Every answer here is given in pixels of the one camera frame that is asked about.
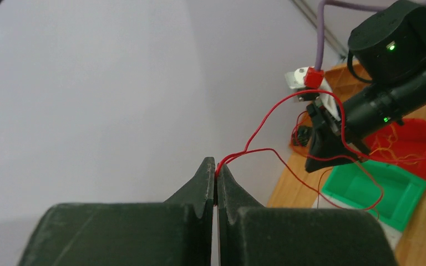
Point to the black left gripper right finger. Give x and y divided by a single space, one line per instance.
252 234

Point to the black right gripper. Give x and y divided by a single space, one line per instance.
326 148

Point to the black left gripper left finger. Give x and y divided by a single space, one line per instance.
177 231

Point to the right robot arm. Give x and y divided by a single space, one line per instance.
390 45

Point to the white plastic bin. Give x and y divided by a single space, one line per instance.
392 235

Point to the wooden compartment tray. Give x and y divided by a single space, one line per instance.
343 85

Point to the green plastic bin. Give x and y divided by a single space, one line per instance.
400 191

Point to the red plastic bin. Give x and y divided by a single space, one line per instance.
406 143

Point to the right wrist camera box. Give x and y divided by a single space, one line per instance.
306 78

